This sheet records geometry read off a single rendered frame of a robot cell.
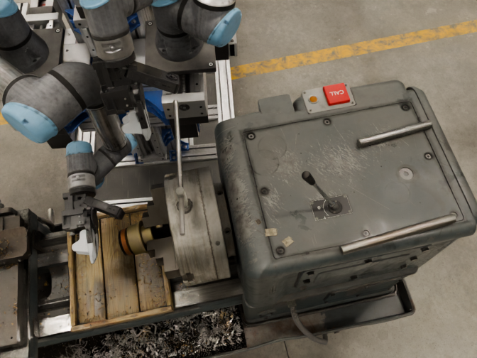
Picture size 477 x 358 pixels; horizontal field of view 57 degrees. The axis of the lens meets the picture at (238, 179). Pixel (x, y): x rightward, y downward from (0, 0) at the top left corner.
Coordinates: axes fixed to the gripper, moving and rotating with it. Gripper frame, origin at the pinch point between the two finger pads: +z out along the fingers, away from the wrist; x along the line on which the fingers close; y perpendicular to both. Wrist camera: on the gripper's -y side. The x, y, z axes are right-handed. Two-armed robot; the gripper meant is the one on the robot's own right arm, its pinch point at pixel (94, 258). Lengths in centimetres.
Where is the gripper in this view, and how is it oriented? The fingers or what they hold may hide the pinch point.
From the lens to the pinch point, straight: 128.2
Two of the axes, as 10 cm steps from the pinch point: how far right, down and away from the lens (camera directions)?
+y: -9.8, 1.6, -1.1
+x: 0.5, -3.8, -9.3
